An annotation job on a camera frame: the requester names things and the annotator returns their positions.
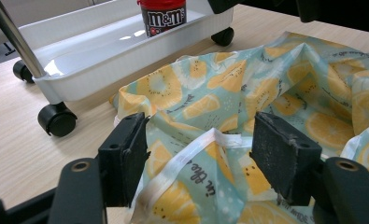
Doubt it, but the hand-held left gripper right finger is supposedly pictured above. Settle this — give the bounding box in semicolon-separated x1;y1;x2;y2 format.
249;111;324;207

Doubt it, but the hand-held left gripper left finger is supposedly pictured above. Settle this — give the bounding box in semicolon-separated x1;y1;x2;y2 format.
97;112;151;209

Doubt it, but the red lid candy jar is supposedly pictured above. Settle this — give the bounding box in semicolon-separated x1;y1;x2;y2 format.
136;0;187;38

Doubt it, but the lemon print fabric bag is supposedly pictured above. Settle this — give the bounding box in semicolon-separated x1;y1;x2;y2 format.
108;31;369;224

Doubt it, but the white two-tier trolley cart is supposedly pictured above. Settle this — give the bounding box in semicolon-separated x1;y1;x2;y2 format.
0;0;236;138

